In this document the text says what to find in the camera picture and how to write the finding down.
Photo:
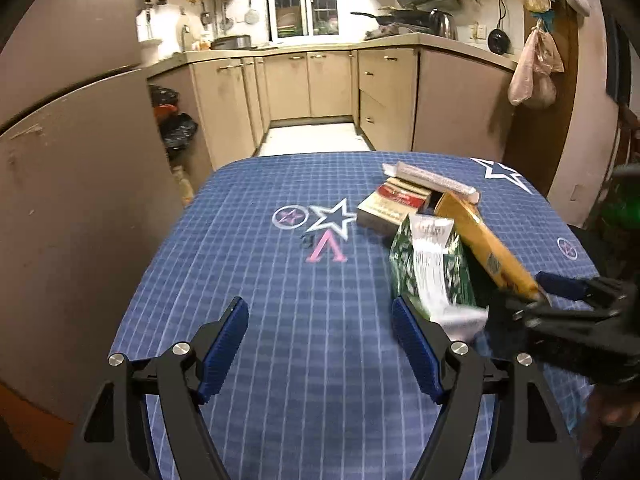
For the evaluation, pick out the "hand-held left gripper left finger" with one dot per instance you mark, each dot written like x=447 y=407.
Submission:
x=225 y=350

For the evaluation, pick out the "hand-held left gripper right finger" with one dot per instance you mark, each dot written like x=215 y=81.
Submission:
x=415 y=350

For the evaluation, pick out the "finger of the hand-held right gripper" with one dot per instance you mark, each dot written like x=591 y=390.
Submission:
x=565 y=284
x=520 y=310

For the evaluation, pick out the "long yellow carton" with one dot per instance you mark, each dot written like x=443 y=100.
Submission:
x=490 y=245

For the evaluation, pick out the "green snack bag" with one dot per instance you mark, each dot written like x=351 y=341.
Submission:
x=407 y=265

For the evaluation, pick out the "black trash bag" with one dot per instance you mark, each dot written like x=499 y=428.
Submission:
x=162 y=97
x=180 y=132

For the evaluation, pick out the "person's right hand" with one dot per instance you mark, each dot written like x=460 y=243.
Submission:
x=620 y=410

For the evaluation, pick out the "blue checked tablecloth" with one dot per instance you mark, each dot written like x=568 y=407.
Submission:
x=280 y=285

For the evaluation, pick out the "red and cream cigarette box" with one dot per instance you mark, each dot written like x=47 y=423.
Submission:
x=390 y=210

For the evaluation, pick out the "long white tube packet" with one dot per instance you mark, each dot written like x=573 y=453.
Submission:
x=430 y=177

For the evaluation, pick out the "beige refrigerator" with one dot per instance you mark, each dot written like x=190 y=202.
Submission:
x=75 y=210

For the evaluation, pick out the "hanging pink plastic bag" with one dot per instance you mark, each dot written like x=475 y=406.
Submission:
x=530 y=75

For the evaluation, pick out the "hanging black pan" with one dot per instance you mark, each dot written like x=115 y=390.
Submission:
x=498 y=41

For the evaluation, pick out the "beige base cabinets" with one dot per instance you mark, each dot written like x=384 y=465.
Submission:
x=330 y=80

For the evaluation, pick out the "steel kettle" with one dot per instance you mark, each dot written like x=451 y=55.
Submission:
x=442 y=24

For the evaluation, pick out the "steel cooking pot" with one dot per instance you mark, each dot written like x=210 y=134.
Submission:
x=230 y=41

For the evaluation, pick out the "black frying pan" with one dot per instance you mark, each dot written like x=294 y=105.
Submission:
x=405 y=17

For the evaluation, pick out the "kitchen window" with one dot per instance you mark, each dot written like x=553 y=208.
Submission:
x=300 y=0

